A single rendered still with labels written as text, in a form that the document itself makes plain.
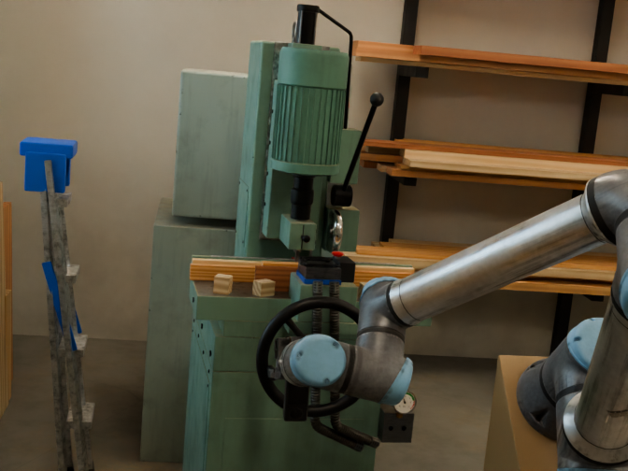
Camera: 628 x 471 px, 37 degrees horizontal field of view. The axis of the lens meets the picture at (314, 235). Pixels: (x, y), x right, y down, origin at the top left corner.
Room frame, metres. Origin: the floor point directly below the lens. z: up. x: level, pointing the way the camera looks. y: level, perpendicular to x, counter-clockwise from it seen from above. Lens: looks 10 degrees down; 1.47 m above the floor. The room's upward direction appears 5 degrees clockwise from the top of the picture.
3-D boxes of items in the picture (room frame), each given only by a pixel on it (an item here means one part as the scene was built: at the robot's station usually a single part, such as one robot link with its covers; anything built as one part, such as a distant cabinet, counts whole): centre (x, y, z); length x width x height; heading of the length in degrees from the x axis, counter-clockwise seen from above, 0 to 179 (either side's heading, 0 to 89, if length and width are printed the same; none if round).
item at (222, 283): (2.24, 0.21, 0.92); 0.04 x 0.04 x 0.04; 82
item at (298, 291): (2.22, -0.03, 0.91); 0.15 x 0.14 x 0.09; 103
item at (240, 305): (2.31, -0.01, 0.87); 0.61 x 0.30 x 0.06; 103
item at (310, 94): (2.40, 0.04, 1.35); 0.18 x 0.18 x 0.31
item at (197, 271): (2.42, -0.02, 0.92); 0.67 x 0.02 x 0.04; 103
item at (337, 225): (2.56, -0.05, 1.02); 0.12 x 0.03 x 0.12; 13
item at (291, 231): (2.42, 0.04, 1.03); 0.14 x 0.07 x 0.09; 13
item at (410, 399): (2.26, -0.26, 0.65); 0.06 x 0.04 x 0.08; 103
